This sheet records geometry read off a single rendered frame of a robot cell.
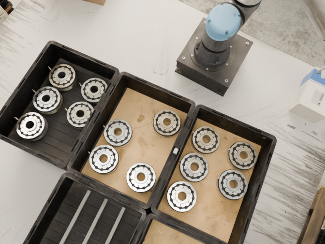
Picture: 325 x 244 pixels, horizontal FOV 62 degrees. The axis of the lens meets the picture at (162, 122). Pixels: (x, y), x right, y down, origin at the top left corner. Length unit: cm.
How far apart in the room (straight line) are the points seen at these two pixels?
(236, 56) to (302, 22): 142
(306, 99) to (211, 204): 60
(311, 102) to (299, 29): 134
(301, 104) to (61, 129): 96
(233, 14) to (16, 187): 105
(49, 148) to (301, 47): 201
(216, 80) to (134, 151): 45
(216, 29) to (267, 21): 150
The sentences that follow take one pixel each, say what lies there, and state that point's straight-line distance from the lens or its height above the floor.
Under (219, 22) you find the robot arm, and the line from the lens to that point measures 103.
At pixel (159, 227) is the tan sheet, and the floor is 83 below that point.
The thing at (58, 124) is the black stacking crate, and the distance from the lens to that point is 109.
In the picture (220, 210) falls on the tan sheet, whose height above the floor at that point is 83.
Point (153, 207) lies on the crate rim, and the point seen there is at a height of 93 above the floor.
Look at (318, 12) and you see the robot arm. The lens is 82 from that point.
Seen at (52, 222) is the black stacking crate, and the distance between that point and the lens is 105.
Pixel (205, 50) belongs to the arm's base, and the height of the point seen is 88.
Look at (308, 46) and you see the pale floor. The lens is 250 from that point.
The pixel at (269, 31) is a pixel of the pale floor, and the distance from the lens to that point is 244.
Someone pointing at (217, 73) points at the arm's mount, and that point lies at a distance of 118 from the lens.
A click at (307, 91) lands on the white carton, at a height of 79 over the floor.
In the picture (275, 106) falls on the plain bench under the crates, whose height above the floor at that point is 70.
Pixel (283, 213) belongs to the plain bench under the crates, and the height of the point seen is 70.
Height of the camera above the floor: 182
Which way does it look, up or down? 72 degrees down
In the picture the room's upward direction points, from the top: 6 degrees clockwise
